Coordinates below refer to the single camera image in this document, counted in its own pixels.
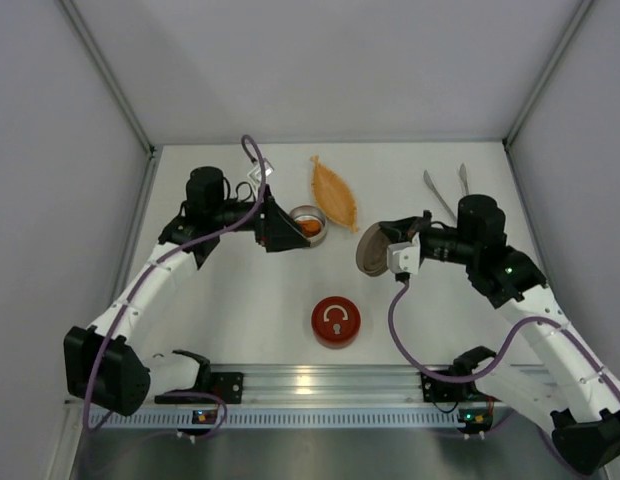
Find woven bamboo basket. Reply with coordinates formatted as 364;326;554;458
310;155;358;233

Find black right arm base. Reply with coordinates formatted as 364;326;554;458
420;373;488;404

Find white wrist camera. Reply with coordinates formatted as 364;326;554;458
386;235;421;275
247;159;274;188

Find slotted grey cable duct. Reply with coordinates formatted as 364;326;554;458
89;407;462;429

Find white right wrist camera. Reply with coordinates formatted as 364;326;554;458
386;235;421;275

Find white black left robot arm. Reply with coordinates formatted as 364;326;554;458
63;166;310;416

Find red round metal container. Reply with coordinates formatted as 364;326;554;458
314;331;358;349

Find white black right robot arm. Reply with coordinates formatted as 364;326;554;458
377;194;620;475

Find metal tongs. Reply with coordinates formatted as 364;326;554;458
422;163;471;223

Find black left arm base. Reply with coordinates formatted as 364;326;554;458
154;371;244;405

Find red round lid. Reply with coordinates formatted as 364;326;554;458
311;296;361;335

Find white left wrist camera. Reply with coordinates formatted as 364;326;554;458
247;159;274;188

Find grey round metal container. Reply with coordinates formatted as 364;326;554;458
289;205;328;248

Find orange fried food piece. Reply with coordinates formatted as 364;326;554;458
298;219;323;238

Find aluminium mounting rail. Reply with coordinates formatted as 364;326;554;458
64;363;609;407

